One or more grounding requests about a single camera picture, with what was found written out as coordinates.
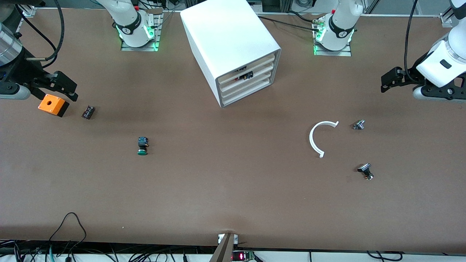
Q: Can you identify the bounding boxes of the white drawer cabinet shell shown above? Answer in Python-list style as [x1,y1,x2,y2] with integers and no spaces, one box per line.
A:
[180,0,282,108]

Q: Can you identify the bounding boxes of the device with red display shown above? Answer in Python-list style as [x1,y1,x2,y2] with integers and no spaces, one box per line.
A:
[232,250,255,262]

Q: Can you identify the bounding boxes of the thin black looped cable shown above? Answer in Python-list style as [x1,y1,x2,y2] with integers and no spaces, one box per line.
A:
[48,212,88,255]

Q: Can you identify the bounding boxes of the white curved plastic arc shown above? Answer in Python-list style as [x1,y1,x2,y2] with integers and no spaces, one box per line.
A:
[309,121,339,159]

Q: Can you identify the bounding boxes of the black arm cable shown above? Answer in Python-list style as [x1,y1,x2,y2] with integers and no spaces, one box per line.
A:
[15,0,65,61]
[404,0,419,82]

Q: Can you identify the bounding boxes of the orange box with hole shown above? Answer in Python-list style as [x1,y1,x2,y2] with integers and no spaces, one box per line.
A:
[38,94,70,118]

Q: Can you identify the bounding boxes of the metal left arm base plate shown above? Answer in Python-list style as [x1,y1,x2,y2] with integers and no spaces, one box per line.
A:
[314,18,352,57]

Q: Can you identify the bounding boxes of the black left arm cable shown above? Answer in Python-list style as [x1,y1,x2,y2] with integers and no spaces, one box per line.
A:
[404,0,419,82]

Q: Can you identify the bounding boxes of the black cables across table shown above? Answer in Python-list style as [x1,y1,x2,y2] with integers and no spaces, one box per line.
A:
[257,10,326,33]

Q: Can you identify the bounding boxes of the white cabinet drawer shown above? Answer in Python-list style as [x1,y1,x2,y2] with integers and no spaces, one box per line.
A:
[218,62,275,92]
[220,78,275,107]
[219,70,275,99]
[218,54,275,85]

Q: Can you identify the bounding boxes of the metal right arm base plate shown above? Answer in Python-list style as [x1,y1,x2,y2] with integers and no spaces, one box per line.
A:
[121,9,163,52]

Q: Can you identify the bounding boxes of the black headed switch part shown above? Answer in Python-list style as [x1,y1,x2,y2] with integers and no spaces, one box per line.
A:
[357,163,374,180]

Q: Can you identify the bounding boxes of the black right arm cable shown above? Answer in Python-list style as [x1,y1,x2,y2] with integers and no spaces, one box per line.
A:
[15,0,65,61]

